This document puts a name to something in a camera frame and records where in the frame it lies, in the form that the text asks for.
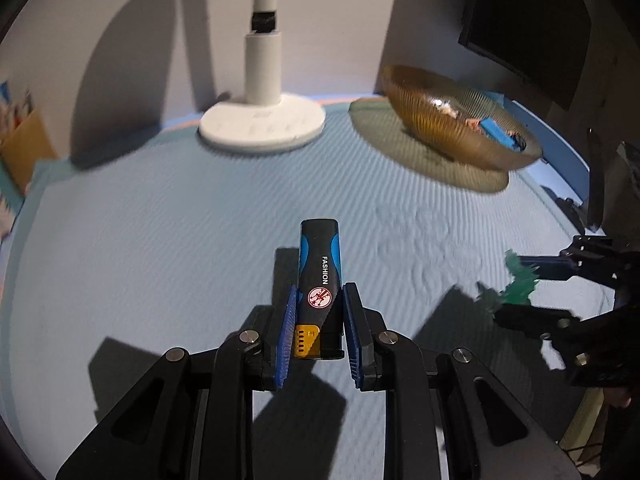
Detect green crystal toy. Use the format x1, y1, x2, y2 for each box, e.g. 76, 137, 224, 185
498, 249, 539, 307

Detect black blue lighter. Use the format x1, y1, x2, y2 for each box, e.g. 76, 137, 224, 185
293, 219, 344, 360

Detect pink card box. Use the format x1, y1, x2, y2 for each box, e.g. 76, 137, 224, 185
464, 118, 480, 131

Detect amber ribbed glass bowl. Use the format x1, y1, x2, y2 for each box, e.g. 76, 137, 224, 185
381, 65, 542, 172

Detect blue textured foam mat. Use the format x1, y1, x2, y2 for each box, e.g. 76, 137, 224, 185
1, 105, 584, 478

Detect white desk lamp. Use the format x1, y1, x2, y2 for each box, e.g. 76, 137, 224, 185
198, 0, 326, 155

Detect black monitor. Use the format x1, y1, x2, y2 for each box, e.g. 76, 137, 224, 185
459, 0, 591, 110

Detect wooden pen holder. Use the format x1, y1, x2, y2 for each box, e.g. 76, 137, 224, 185
1, 110, 58, 195

